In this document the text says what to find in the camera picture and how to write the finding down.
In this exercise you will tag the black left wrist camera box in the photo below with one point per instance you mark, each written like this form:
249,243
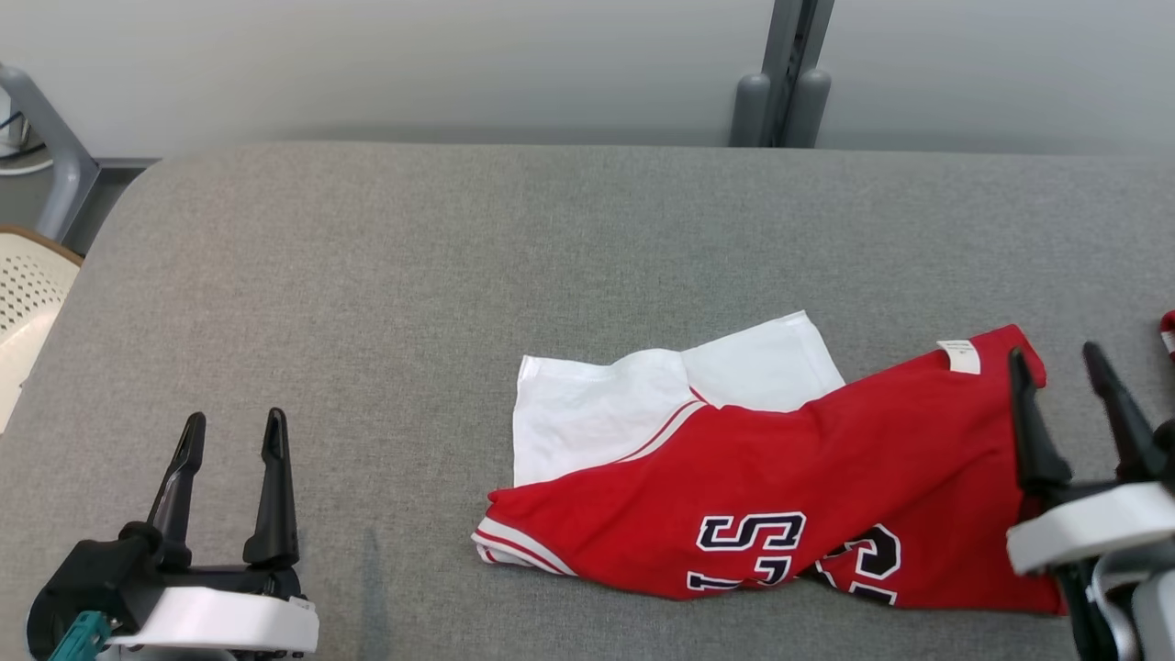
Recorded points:
87,578

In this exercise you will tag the grey metal partition post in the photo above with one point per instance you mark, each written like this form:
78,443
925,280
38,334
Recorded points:
780,83

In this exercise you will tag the cream perforated laundry basket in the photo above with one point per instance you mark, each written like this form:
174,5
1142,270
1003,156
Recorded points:
27,303

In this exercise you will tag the red mesh jersey navy lettering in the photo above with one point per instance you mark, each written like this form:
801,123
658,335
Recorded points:
826,477

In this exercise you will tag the red cotton garment white inside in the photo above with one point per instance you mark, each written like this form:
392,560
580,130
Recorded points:
1169,335

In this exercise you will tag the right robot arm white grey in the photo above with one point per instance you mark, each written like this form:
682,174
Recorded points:
1152,615

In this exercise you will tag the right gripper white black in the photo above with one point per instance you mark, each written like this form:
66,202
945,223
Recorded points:
1102,523

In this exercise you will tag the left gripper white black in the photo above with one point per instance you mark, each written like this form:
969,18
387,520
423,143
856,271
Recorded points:
229,620

